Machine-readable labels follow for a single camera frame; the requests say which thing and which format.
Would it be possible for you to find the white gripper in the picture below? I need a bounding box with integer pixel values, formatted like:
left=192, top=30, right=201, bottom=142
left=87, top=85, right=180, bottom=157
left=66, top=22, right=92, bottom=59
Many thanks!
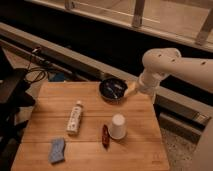
left=124, top=71, right=164, bottom=98

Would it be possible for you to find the white plastic bottle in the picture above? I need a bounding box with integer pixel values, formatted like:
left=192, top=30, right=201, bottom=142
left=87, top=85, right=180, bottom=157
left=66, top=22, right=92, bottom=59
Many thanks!
left=66, top=101, right=83, bottom=135

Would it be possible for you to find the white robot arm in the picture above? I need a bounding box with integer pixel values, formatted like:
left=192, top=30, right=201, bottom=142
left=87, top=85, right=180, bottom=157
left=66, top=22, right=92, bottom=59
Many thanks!
left=125, top=48, right=213, bottom=171

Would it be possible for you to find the dark ceramic bowl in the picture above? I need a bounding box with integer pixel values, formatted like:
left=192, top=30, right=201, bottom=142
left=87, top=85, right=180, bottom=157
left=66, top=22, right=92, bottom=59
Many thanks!
left=99, top=78, right=128, bottom=101

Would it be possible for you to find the white paper cup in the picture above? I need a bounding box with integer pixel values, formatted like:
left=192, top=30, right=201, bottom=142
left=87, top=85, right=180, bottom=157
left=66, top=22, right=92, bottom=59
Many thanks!
left=108, top=114, right=126, bottom=140

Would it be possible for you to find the dark red pocket knife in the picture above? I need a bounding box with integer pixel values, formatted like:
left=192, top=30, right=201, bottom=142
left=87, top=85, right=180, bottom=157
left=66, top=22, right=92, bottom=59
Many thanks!
left=102, top=125, right=110, bottom=149

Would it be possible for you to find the wooden table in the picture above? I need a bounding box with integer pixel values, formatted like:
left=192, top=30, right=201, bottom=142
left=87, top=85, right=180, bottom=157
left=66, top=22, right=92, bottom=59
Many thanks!
left=11, top=82, right=170, bottom=171

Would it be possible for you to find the blue sponge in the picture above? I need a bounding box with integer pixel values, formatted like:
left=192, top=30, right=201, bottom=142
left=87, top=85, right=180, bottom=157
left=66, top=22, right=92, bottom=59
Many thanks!
left=48, top=138, right=65, bottom=164

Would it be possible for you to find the black chair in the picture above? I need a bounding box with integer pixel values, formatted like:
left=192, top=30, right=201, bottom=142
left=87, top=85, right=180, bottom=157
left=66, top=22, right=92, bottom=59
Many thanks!
left=0, top=49, right=37, bottom=164

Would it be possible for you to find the black cable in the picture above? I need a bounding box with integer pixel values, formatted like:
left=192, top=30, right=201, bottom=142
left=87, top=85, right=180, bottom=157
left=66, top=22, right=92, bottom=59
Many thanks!
left=24, top=46, right=56, bottom=84

